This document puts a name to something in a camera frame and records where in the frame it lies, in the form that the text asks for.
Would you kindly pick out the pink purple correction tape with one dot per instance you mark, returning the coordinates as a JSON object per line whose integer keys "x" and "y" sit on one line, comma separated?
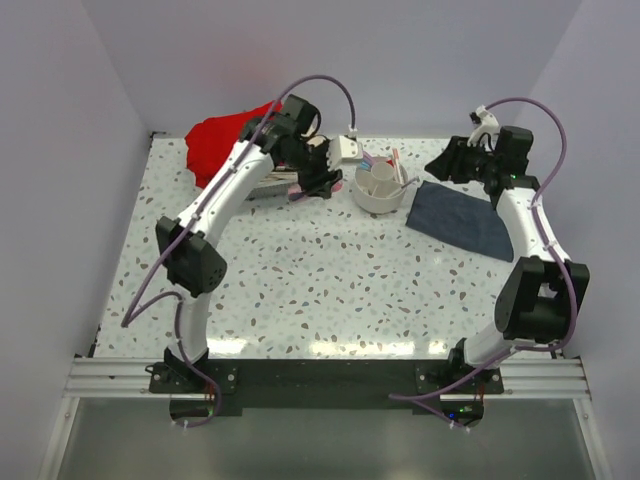
{"x": 367, "y": 161}

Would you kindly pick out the red folded cloth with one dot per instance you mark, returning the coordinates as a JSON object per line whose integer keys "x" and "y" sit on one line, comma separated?
{"x": 210, "y": 142}

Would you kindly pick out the dark blue towel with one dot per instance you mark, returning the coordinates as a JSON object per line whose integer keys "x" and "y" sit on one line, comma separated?
{"x": 459, "y": 220}

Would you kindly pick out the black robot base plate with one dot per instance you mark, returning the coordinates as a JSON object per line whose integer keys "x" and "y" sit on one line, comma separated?
{"x": 227, "y": 387}

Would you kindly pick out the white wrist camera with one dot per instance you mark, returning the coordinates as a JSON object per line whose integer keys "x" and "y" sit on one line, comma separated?
{"x": 486, "y": 127}
{"x": 343, "y": 149}

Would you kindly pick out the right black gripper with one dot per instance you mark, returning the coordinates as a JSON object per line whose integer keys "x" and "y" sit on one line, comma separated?
{"x": 448, "y": 163}

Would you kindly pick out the red cap white marker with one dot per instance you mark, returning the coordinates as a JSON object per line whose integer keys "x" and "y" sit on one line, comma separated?
{"x": 401, "y": 177}

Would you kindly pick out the white plastic basket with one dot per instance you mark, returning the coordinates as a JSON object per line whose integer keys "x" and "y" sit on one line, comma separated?
{"x": 274, "y": 184}

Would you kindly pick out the white round divided organizer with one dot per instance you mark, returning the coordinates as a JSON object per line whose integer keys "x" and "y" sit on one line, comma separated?
{"x": 371, "y": 187}

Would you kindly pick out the clear pen case pink cap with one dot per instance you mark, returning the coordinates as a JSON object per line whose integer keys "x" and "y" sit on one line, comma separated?
{"x": 325, "y": 192}

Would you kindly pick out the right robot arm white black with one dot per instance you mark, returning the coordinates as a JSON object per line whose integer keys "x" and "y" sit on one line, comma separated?
{"x": 538, "y": 306}

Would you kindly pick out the peach cap white marker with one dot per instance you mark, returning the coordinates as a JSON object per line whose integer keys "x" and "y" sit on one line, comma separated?
{"x": 395, "y": 154}

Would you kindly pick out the aluminium frame rail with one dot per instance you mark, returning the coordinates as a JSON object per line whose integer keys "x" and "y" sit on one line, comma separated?
{"x": 538, "y": 373}

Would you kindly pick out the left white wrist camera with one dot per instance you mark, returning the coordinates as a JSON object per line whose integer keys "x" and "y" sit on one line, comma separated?
{"x": 343, "y": 149}

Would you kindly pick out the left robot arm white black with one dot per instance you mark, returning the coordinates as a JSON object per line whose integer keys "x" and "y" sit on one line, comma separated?
{"x": 188, "y": 243}

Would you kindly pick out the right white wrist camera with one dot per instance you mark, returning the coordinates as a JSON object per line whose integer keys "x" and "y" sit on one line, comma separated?
{"x": 486, "y": 127}

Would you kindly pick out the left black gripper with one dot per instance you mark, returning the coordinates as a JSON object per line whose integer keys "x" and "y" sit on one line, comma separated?
{"x": 320, "y": 184}

